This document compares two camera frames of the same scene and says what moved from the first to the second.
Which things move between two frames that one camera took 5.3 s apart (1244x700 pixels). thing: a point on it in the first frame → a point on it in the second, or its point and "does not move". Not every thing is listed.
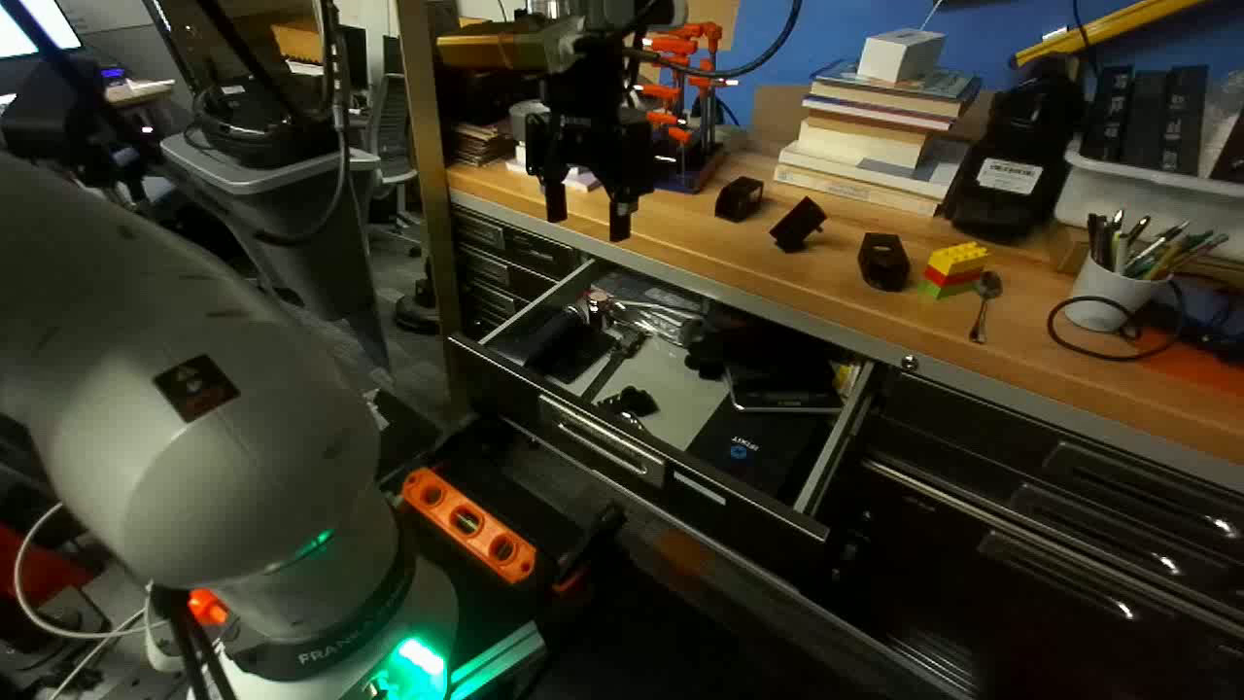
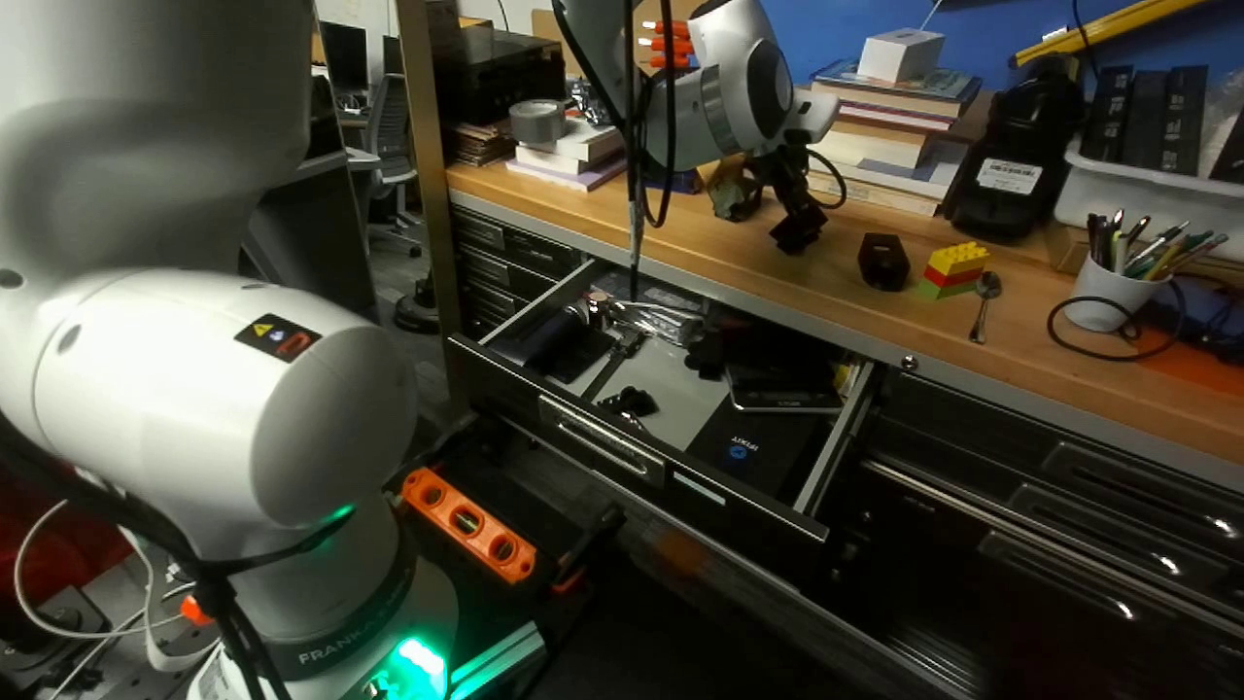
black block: x=798 y=228 does not move
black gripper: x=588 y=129 → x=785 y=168
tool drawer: x=712 y=396 does not move
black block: x=882 y=260 does not move
